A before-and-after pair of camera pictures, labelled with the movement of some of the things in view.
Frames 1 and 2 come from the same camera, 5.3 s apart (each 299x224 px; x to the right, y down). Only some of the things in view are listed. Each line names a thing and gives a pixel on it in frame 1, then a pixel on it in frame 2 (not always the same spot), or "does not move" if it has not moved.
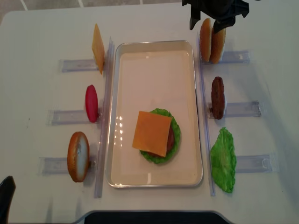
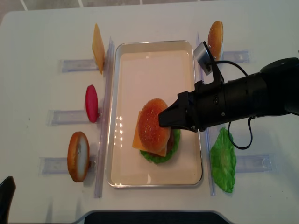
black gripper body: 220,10 -> 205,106
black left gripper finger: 219,24 -> 176,115
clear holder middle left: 69,118 does not move
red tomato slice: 91,103 does not move
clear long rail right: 205,113 does not move
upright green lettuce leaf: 223,161 does not move
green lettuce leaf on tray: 159,159 does not move
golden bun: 205,39 -> 154,136
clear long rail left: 103,117 does not move
